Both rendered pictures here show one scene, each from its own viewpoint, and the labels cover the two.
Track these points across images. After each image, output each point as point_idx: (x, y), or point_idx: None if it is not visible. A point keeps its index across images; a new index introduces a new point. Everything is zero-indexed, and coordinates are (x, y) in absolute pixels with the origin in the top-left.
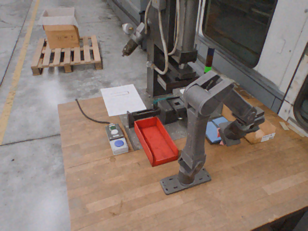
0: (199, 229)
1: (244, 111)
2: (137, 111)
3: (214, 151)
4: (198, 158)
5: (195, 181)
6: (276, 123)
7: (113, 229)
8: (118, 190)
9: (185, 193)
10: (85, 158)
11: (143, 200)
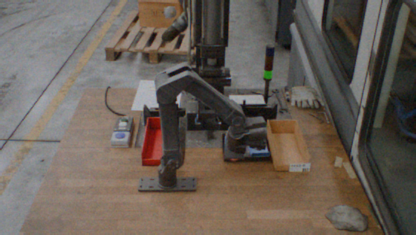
0: (148, 224)
1: (224, 112)
2: (156, 108)
3: (223, 167)
4: (171, 154)
5: (175, 187)
6: (332, 158)
7: (70, 203)
8: (94, 176)
9: (157, 195)
10: (82, 143)
11: (113, 190)
